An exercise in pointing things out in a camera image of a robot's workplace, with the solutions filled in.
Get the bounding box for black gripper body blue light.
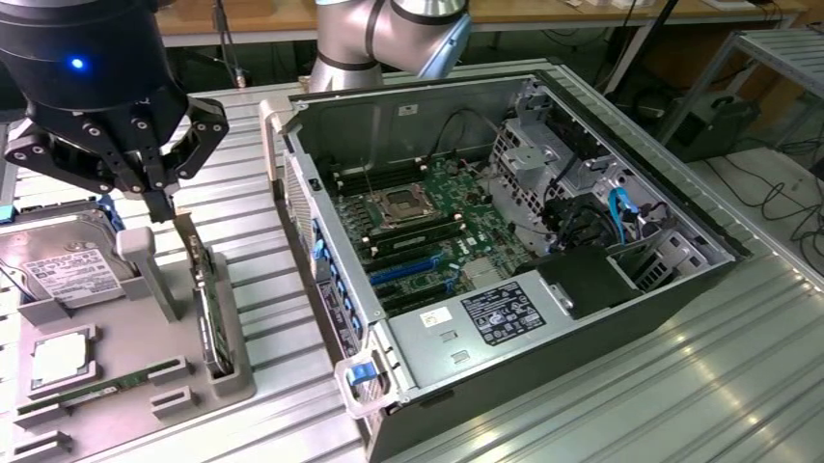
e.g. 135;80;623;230
0;0;193;163

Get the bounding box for black stand pole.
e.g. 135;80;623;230
213;0;252;91

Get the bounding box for silver hard disk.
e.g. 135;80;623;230
0;209;141;310

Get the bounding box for green graphics card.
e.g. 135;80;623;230
171;205;238;378

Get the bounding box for CPU socket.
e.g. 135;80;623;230
365;184;432;229

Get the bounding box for black installed RAM stick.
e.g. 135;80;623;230
369;225;467;258

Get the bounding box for silver CPU chip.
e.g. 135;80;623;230
30;334;93;383

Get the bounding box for green motherboard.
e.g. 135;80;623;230
332;154;537;320

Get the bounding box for grey parts rack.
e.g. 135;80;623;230
0;225;260;463

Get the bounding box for blue expansion slot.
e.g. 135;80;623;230
369;254;445;286

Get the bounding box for green RAM stick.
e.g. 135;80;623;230
17;364;170;417

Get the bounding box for metal disk bay cage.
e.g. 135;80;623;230
487;119;563;233

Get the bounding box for silver chipset heatsink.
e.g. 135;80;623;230
461;259;505;286

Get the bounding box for wooden desk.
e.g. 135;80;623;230
154;0;814;48

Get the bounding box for blue case latch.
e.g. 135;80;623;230
345;363;377;388

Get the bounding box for grey power supply unit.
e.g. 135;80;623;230
388;268;576;391

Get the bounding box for black open PC case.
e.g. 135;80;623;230
260;68;756;463

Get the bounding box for black box under shelf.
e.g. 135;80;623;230
667;95;763;164

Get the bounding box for black internal wire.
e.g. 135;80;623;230
432;109;499;163

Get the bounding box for blue data wire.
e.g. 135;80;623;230
607;186;640;243

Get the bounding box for metal frame shelf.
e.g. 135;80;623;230
660;29;824;160

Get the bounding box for black floor cables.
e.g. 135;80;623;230
699;156;824;245

